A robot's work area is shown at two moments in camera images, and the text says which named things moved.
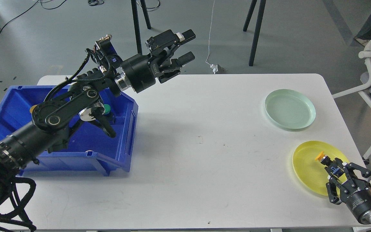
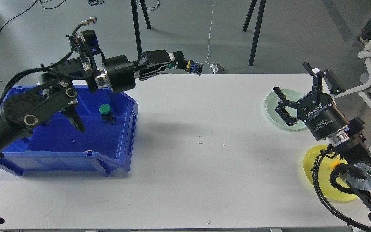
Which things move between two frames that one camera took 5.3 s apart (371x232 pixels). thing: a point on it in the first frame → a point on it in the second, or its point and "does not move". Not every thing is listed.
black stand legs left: [134, 4] does not move
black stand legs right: [262, 6] does not move
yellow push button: [324, 159] → [334, 163]
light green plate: [291, 109] does not move
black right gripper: [368, 208] → [323, 117]
